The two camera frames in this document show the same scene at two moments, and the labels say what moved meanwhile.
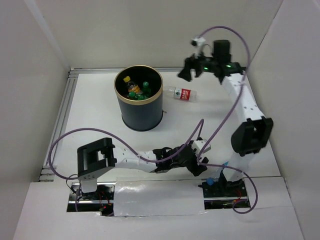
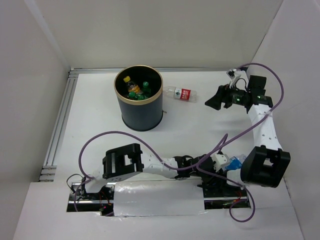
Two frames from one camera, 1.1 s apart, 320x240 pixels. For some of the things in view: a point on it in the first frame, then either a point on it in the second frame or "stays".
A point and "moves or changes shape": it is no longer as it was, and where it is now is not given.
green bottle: x=146 y=91 stays
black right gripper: x=190 y=63 to x=223 y=95
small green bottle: x=138 y=96 stays
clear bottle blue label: x=214 y=177 moves or changes shape
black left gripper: x=199 y=169 to x=210 y=179
